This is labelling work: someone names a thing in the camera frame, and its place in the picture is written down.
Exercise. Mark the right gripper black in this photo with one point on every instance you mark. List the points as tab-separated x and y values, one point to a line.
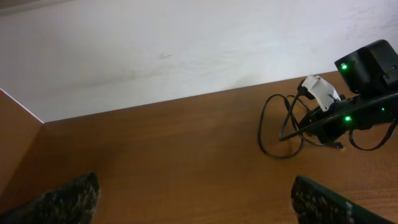
313	202

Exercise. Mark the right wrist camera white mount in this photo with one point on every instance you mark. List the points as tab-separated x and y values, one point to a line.
315	87

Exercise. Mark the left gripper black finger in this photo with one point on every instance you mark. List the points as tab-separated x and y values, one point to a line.
72	202

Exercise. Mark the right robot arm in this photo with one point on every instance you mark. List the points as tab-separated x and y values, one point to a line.
370	73

